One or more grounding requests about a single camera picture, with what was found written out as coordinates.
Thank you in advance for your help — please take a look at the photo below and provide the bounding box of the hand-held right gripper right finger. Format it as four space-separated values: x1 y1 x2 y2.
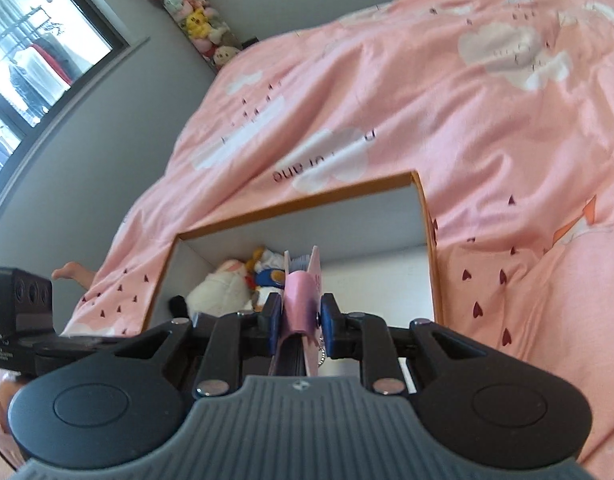
321 292 492 395

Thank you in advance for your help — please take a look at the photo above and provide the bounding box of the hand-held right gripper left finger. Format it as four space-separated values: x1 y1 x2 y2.
112 292 284 401

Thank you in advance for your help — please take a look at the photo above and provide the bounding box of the pink cloth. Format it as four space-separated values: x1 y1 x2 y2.
268 245 329 379

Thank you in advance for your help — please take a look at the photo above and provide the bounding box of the white cardboard box orange rim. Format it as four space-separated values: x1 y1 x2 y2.
146 170 445 343

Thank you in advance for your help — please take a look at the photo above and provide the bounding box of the duck plush toy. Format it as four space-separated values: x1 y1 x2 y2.
244 246 289 311

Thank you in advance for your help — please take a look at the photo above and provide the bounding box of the white plush toy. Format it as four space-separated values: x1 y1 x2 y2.
186 258 254 319

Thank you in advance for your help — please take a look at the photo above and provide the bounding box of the person's foot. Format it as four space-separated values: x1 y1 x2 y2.
51 261 96 289

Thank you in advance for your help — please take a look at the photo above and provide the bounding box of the pink cloud print blanket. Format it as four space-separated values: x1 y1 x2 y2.
62 0 614 477

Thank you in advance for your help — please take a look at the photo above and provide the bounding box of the window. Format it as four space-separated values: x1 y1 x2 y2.
0 0 129 163

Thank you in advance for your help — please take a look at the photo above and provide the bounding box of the hanging net of plush toys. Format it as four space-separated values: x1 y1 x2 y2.
137 0 244 68

